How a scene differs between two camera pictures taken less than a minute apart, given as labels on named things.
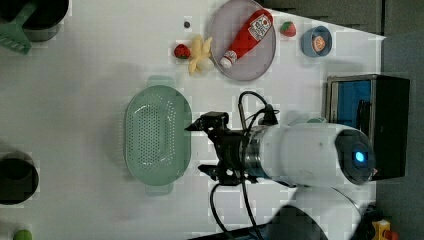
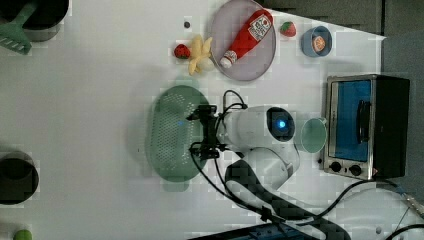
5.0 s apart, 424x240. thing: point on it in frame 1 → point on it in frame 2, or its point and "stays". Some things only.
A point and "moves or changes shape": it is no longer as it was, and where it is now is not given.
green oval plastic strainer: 158,147 moves or changes shape
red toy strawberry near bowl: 288,29 stays
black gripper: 229,147 → 210,147
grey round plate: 228,23 stays
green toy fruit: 23,234 stays
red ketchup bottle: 250,35 stays
